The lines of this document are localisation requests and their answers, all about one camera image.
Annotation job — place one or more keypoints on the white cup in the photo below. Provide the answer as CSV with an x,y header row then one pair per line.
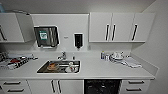
x,y
69,69

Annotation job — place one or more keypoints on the stack of white plates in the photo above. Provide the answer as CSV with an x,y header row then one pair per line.
x,y
117,57

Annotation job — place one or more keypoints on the stainless steel dishwasher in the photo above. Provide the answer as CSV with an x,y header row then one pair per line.
x,y
102,87

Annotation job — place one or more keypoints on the dark paper towel dispenser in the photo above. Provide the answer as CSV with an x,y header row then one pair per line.
x,y
45,36

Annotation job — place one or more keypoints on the steel kitchen sink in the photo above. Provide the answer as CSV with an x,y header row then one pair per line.
x,y
41,69

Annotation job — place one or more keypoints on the chrome sink faucet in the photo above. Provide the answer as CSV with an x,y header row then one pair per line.
x,y
62,55

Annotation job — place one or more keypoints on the black wall soap dispenser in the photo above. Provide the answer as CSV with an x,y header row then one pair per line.
x,y
78,40

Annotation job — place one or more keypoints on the small white bottle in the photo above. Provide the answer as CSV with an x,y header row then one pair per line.
x,y
107,57

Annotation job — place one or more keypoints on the blue dish soap bottle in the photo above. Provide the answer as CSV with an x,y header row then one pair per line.
x,y
103,55

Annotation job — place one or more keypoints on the white drawer cabinet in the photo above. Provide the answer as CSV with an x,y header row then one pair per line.
x,y
13,87
135,86

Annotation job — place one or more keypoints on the brown bowl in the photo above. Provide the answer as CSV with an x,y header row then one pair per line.
x,y
52,66

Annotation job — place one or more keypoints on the white wall outlet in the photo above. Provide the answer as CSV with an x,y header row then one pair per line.
x,y
66,37

